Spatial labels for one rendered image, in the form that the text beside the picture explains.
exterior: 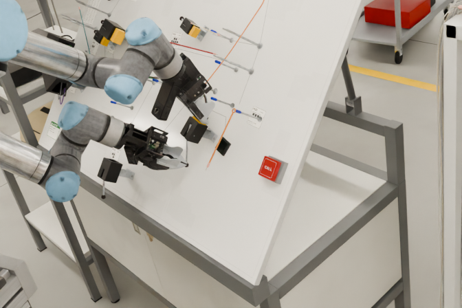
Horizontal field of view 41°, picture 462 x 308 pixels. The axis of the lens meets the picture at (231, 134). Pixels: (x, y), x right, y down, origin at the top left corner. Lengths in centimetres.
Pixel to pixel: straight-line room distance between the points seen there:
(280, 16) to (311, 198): 57
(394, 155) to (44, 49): 102
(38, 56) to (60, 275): 194
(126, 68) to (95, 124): 23
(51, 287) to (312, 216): 165
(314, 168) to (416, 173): 136
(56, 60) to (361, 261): 106
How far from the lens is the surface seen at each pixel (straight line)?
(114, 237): 235
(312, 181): 196
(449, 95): 138
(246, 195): 159
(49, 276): 320
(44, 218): 316
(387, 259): 203
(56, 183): 148
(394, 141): 182
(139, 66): 139
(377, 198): 187
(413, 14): 445
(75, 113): 155
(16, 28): 113
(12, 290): 145
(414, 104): 389
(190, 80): 155
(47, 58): 138
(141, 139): 161
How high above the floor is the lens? 196
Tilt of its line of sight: 31 degrees down
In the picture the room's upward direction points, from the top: 12 degrees counter-clockwise
